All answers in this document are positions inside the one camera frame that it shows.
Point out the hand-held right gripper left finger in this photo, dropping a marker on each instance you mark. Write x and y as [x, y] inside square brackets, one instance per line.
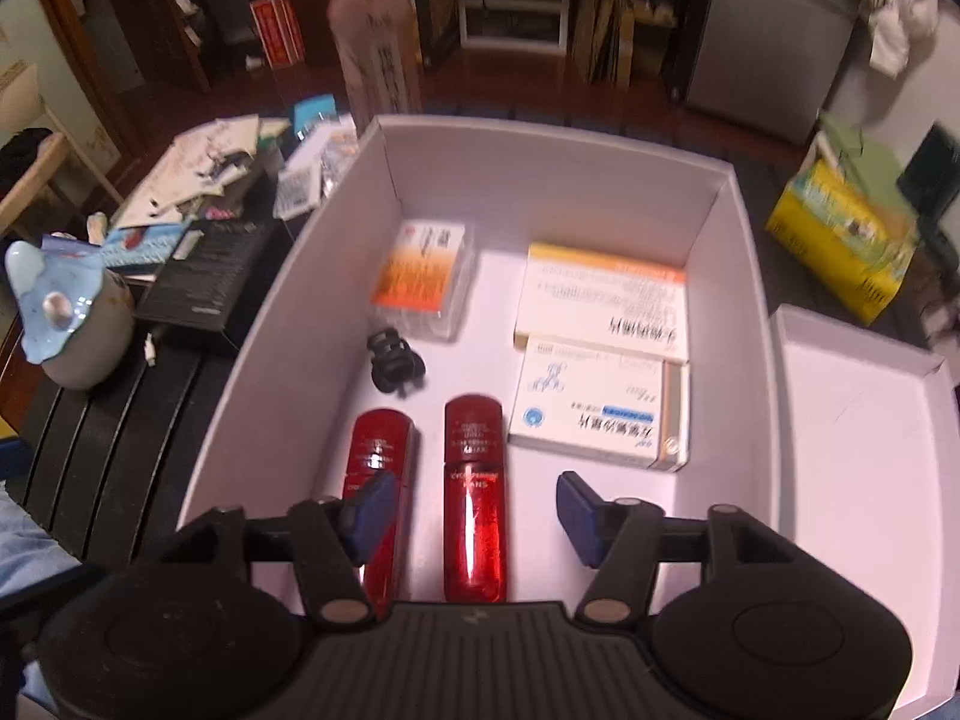
[373, 514]

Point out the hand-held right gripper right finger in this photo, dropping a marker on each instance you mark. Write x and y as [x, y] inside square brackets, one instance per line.
[581, 521]

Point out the red cosmetic bottle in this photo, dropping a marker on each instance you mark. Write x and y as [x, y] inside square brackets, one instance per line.
[386, 450]
[474, 510]

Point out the white cardboard storage box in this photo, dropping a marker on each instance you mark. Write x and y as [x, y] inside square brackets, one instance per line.
[465, 367]

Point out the white cardboard box lid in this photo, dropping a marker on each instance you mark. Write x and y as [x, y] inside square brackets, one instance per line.
[855, 465]

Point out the black slatted desktop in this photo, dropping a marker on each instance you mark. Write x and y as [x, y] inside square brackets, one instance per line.
[112, 450]

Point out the white blue medicine box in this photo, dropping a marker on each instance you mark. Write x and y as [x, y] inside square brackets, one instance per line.
[592, 405]

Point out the black hair claw clip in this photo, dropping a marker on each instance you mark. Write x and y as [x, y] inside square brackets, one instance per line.
[390, 364]

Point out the white yellow medicine box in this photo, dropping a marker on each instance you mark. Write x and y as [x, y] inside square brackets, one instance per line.
[600, 292]

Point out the orange medicine box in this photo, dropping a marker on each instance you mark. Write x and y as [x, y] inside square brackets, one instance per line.
[420, 270]

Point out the black rectangular box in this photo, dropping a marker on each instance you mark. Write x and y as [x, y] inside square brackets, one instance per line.
[199, 285]

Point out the pile of small printed packets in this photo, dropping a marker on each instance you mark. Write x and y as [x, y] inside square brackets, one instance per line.
[300, 191]

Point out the blue white printed booklet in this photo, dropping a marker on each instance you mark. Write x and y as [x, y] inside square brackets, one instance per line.
[142, 244]

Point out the light blue blanket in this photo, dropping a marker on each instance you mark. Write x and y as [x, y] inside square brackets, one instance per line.
[13, 529]

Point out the yellow panda tissue pack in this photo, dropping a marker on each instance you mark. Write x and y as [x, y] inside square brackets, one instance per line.
[840, 232]

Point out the blue mountain-shaped humidifier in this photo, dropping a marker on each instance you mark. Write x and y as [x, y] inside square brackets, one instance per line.
[52, 292]

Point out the teal card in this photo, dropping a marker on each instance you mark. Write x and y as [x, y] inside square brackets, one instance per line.
[313, 114]

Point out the green folding table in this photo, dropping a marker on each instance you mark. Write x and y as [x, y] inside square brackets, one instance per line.
[862, 157]

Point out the beige chair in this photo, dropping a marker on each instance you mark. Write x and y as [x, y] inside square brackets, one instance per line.
[30, 180]

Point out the red printed box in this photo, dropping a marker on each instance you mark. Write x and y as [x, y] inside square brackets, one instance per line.
[277, 30]

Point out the black bookshelf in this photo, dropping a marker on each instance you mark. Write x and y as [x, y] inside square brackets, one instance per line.
[694, 30]

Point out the grey cabinet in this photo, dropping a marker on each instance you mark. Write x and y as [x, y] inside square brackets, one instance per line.
[772, 52]

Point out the white hanging cloth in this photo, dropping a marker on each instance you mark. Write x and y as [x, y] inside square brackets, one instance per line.
[900, 15]

